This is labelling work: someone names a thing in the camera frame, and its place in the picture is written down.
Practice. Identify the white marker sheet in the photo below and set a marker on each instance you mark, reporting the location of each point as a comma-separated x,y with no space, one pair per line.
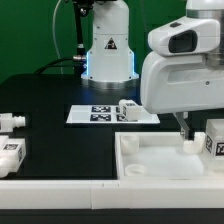
106,114

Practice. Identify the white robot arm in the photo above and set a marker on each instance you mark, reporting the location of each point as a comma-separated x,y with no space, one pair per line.
110,60

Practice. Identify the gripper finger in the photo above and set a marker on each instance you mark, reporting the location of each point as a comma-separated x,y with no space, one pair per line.
186,131

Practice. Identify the white front obstacle rail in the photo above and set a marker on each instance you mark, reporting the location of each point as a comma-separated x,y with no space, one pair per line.
111,194

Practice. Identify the white square table top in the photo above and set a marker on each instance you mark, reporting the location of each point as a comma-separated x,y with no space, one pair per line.
164,155

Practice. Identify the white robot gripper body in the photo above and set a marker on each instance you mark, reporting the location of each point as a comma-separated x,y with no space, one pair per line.
180,84

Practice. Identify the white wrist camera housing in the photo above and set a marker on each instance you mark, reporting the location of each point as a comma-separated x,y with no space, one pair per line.
185,36

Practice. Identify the black camera pole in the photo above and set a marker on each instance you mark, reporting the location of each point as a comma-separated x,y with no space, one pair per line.
81,9

